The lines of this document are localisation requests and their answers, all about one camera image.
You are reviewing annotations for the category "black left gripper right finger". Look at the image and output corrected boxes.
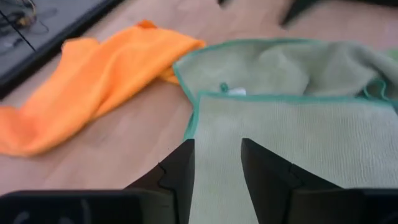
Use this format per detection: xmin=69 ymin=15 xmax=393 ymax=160
xmin=241 ymin=138 xmax=343 ymax=224

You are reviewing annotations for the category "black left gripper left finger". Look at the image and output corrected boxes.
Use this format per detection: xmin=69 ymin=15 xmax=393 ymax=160
xmin=124 ymin=138 xmax=196 ymax=224

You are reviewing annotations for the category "pale green teal-edged towel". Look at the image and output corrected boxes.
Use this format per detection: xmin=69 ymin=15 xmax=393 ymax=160
xmin=172 ymin=37 xmax=398 ymax=224

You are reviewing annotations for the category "orange microfiber towel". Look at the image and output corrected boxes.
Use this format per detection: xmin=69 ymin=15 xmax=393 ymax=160
xmin=0 ymin=20 xmax=206 ymax=157

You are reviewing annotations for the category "black cable bundle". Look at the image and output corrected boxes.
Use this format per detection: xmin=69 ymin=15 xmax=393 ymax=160
xmin=0 ymin=0 xmax=58 ymax=35

